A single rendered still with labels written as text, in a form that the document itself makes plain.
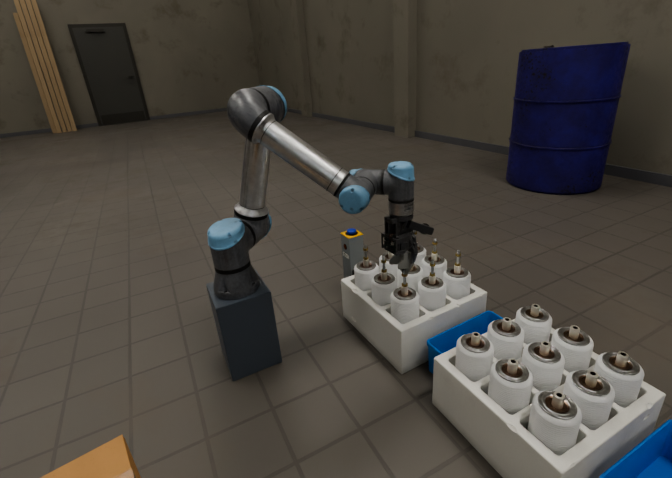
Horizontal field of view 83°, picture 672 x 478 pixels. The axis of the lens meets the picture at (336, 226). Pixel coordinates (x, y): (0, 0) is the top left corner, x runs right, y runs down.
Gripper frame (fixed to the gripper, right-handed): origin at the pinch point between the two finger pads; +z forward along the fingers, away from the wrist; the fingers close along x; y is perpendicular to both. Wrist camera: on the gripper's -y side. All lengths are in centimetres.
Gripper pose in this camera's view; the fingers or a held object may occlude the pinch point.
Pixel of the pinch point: (406, 268)
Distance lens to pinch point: 126.6
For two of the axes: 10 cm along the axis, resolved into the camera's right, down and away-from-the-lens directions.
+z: 0.7, 9.2, 3.9
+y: -8.4, 2.7, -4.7
